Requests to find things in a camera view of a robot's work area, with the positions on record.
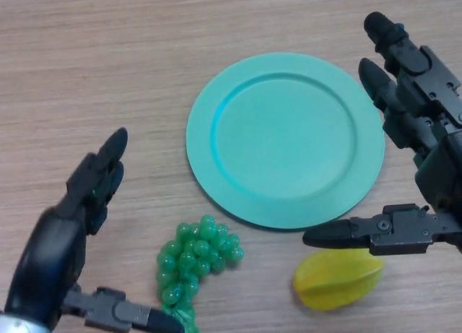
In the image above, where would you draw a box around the green round plate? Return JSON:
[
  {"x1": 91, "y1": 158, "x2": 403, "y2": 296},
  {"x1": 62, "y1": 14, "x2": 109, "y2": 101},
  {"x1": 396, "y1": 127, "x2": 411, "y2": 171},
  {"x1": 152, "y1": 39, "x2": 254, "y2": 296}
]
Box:
[{"x1": 186, "y1": 52, "x2": 386, "y2": 232}]

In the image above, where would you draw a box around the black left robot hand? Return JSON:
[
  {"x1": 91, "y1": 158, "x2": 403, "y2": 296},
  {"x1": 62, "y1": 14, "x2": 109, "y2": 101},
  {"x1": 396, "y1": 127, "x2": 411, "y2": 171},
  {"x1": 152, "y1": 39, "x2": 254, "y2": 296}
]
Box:
[{"x1": 4, "y1": 126, "x2": 186, "y2": 333}]

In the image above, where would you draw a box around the yellow starfruit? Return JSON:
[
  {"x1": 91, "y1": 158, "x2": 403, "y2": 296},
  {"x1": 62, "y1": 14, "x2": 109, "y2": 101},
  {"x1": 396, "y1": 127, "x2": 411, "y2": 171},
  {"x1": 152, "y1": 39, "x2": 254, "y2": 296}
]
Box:
[{"x1": 292, "y1": 248, "x2": 385, "y2": 311}]

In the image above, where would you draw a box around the green grapes bunch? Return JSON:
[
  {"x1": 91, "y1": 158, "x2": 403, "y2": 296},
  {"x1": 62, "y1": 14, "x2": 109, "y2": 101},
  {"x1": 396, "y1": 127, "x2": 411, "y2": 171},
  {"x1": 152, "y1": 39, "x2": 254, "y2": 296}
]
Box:
[{"x1": 156, "y1": 214, "x2": 245, "y2": 333}]

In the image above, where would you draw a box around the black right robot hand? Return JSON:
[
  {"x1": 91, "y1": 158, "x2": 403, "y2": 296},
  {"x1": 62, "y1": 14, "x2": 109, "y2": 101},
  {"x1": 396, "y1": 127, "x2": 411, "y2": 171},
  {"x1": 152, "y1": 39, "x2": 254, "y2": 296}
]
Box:
[{"x1": 302, "y1": 11, "x2": 462, "y2": 256}]

